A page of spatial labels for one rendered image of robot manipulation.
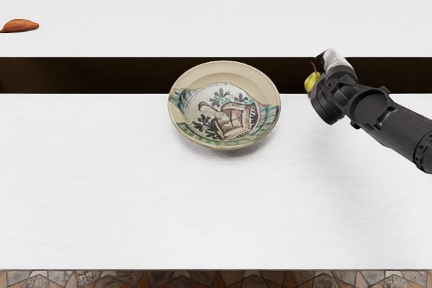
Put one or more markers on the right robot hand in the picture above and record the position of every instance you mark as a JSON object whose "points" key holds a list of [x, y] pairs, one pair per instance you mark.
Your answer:
{"points": [[334, 60]]}

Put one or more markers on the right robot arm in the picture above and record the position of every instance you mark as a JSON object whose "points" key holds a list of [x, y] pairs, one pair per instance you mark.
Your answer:
{"points": [[378, 112]]}

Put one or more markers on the yellow-green pear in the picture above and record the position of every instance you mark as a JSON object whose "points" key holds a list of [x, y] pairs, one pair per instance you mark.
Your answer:
{"points": [[310, 82]]}

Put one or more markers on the patterned ceramic plate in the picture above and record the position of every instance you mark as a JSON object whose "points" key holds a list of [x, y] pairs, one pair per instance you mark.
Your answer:
{"points": [[224, 112]]}

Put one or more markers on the orange-brown pointed fruit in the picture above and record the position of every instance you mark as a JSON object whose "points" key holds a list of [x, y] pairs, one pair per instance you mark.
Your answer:
{"points": [[19, 26]]}

